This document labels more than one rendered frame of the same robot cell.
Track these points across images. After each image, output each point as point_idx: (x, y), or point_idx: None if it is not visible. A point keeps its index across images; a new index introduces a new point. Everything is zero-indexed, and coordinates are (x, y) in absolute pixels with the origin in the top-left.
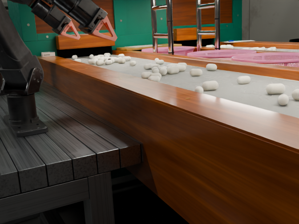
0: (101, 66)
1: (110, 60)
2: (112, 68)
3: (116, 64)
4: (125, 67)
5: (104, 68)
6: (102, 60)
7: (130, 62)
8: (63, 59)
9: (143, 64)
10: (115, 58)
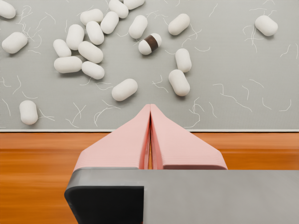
0: (195, 87)
1: (186, 51)
2: (287, 87)
3: (185, 43)
4: (283, 54)
5: (262, 98)
6: (180, 72)
7: (273, 31)
8: (48, 170)
9: (244, 1)
10: (141, 25)
